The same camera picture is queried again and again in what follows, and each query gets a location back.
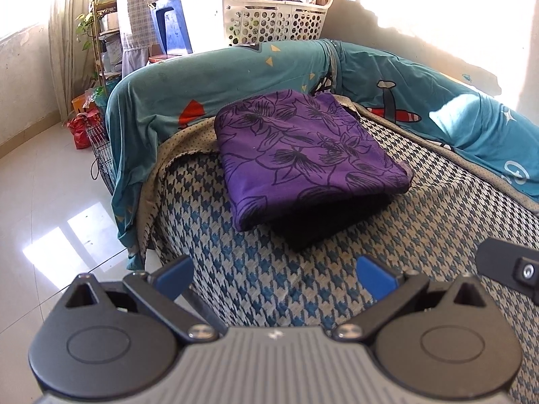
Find checked hanging cloth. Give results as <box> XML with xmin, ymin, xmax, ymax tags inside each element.
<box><xmin>116</xmin><ymin>0</ymin><xmax>173</xmax><ymax>76</ymax></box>

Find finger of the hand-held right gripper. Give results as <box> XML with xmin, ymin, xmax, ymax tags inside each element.
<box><xmin>476</xmin><ymin>238</ymin><xmax>539</xmax><ymax>295</ymax></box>

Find green leafy plant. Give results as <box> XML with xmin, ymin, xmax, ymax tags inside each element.
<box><xmin>76</xmin><ymin>8</ymin><xmax>104</xmax><ymax>51</ymax></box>

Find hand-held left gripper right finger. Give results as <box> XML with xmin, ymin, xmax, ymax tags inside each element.
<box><xmin>332</xmin><ymin>255</ymin><xmax>485</xmax><ymax>342</ymax></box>

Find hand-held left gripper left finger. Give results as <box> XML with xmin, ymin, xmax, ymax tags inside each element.
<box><xmin>63</xmin><ymin>255</ymin><xmax>217</xmax><ymax>343</ymax></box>

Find blue plastic stool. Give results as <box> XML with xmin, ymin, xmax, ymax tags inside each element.
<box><xmin>149</xmin><ymin>0</ymin><xmax>194</xmax><ymax>57</ymax></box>

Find black folded garment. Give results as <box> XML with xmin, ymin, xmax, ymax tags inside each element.
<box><xmin>269</xmin><ymin>194</ymin><xmax>397</xmax><ymax>253</ymax></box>

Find metal shelf rack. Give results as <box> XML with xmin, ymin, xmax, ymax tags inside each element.
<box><xmin>90</xmin><ymin>0</ymin><xmax>127</xmax><ymax>89</ymax></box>

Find houndstooth seat cover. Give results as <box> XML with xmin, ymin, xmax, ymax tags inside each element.
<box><xmin>143</xmin><ymin>109</ymin><xmax>539</xmax><ymax>404</ymax></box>

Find teal printed sofa cover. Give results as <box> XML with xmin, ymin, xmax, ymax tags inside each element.
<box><xmin>105</xmin><ymin>38</ymin><xmax>539</xmax><ymax>270</ymax></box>

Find pale window curtain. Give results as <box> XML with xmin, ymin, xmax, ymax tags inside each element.
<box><xmin>46</xmin><ymin>0</ymin><xmax>99</xmax><ymax>123</ymax></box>

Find red plastic bag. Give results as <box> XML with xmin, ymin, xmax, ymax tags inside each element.
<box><xmin>67</xmin><ymin>107</ymin><xmax>102</xmax><ymax>150</ymax></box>

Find black wire cage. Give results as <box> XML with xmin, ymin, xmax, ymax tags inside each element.
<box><xmin>86</xmin><ymin>115</ymin><xmax>116</xmax><ymax>196</ymax></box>

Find white perforated laundry basket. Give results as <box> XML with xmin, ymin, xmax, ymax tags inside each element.
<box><xmin>206</xmin><ymin>0</ymin><xmax>340</xmax><ymax>49</ymax></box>

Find purple floral garment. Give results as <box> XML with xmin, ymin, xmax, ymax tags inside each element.
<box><xmin>214</xmin><ymin>90</ymin><xmax>414</xmax><ymax>232</ymax></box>

